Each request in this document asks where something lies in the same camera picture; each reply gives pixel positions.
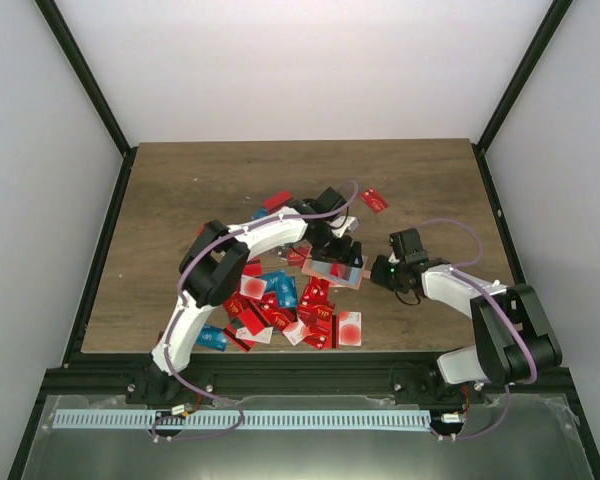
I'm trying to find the pink card holder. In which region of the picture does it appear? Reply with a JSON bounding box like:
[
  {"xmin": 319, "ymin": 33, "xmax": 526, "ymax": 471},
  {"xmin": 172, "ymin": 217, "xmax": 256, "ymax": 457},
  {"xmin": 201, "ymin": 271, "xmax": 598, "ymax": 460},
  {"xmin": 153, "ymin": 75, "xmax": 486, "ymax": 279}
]
[{"xmin": 301, "ymin": 258, "xmax": 371, "ymax": 290}]

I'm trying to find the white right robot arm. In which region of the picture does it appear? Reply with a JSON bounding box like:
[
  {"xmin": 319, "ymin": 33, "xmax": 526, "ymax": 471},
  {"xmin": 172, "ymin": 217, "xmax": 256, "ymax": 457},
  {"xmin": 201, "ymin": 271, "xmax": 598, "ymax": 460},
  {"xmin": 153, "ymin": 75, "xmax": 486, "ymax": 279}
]
[{"xmin": 371, "ymin": 228, "xmax": 563, "ymax": 403}]

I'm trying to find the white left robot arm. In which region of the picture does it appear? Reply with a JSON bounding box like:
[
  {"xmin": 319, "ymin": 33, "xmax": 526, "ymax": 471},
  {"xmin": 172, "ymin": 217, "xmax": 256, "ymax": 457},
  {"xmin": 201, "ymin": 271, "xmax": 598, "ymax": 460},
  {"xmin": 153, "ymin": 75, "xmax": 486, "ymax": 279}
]
[{"xmin": 148, "ymin": 180, "xmax": 362, "ymax": 404}]

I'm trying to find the red VIP card upper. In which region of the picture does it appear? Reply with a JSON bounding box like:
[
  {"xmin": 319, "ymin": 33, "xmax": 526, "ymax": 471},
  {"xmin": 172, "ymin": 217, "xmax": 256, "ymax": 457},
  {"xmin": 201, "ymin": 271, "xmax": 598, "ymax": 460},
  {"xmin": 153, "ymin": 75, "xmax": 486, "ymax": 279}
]
[{"xmin": 287, "ymin": 247, "xmax": 310, "ymax": 267}]

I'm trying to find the red vip card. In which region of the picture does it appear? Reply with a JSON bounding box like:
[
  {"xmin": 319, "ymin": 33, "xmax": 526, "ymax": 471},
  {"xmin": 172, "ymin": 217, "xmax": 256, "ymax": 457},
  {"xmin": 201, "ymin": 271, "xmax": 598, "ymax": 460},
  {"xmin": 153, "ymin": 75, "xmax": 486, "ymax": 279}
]
[
  {"xmin": 287, "ymin": 247, "xmax": 310, "ymax": 267},
  {"xmin": 296, "ymin": 302, "xmax": 334, "ymax": 335}
]

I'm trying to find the blue card in pile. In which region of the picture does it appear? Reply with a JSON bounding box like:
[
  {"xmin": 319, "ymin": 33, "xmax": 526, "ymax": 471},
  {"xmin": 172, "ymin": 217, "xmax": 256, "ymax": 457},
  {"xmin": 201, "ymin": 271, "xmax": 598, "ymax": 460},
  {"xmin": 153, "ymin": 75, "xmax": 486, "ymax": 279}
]
[{"xmin": 260, "ymin": 270, "xmax": 298, "ymax": 308}]

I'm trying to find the small red card far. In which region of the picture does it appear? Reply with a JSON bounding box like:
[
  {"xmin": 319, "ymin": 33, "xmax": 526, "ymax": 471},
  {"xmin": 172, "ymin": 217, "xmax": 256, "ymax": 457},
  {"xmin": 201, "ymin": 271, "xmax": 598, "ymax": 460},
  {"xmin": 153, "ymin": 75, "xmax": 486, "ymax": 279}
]
[{"xmin": 359, "ymin": 188, "xmax": 389, "ymax": 213}]

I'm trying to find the white card red circle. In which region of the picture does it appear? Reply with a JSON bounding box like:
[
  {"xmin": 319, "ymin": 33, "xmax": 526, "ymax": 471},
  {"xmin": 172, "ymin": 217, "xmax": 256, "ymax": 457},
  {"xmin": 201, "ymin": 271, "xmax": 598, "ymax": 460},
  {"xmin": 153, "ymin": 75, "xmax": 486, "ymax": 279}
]
[{"xmin": 337, "ymin": 311, "xmax": 362, "ymax": 347}]

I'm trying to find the white card red dot left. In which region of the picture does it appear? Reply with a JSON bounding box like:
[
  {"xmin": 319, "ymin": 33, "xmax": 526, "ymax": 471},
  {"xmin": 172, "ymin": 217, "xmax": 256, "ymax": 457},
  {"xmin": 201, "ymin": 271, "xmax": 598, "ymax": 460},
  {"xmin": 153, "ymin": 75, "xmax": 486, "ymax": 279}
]
[{"xmin": 238, "ymin": 275, "xmax": 267, "ymax": 300}]

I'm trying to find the blue card near edge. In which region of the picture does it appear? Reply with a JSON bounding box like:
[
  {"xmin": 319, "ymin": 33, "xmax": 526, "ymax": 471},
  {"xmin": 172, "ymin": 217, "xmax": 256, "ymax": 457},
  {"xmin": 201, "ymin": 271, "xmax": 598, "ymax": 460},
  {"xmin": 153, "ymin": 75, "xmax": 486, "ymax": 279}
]
[{"xmin": 195, "ymin": 325, "xmax": 228, "ymax": 352}]

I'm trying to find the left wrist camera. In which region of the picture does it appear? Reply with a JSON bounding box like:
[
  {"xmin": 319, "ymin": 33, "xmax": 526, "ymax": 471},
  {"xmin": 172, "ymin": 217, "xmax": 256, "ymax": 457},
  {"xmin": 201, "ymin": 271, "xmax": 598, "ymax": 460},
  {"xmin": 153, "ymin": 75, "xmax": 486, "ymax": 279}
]
[{"xmin": 330, "ymin": 215, "xmax": 359, "ymax": 238}]

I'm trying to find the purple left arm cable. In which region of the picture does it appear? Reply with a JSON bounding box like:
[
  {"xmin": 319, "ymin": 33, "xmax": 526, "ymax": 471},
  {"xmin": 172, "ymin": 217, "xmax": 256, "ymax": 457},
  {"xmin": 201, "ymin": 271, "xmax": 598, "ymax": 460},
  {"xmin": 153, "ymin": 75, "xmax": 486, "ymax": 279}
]
[{"xmin": 150, "ymin": 179, "xmax": 359, "ymax": 442}]

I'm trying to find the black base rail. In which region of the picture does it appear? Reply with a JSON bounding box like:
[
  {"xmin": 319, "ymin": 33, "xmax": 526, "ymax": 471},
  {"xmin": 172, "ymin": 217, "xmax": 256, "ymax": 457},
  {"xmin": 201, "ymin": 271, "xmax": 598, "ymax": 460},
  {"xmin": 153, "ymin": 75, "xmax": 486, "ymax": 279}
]
[{"xmin": 44, "ymin": 349, "xmax": 571, "ymax": 406}]

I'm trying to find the black frame post right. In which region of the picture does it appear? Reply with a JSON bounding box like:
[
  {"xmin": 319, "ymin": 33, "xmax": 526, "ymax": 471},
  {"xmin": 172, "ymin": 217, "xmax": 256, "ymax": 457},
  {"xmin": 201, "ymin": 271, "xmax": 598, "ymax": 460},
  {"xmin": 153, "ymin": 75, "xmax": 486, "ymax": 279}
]
[{"xmin": 474, "ymin": 0, "xmax": 574, "ymax": 151}]

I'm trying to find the black frame post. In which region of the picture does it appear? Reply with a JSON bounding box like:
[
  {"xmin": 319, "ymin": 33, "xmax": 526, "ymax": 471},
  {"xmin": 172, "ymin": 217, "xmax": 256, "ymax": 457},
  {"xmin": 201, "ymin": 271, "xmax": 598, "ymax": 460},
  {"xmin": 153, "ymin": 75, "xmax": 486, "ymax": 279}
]
[
  {"xmin": 34, "ymin": 0, "xmax": 132, "ymax": 157},
  {"xmin": 474, "ymin": 0, "xmax": 574, "ymax": 151}
]

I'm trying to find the light blue slotted cable duct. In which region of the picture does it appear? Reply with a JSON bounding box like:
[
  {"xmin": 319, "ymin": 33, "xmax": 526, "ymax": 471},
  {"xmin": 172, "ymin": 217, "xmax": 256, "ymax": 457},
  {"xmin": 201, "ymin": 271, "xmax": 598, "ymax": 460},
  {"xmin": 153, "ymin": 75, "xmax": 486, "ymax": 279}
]
[{"xmin": 51, "ymin": 409, "xmax": 431, "ymax": 432}]

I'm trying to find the black frame post left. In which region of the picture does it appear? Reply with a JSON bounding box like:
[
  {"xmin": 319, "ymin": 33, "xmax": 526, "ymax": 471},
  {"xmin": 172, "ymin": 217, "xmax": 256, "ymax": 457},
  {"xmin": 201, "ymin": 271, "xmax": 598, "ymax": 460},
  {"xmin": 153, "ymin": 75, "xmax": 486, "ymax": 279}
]
[{"xmin": 34, "ymin": 0, "xmax": 132, "ymax": 157}]

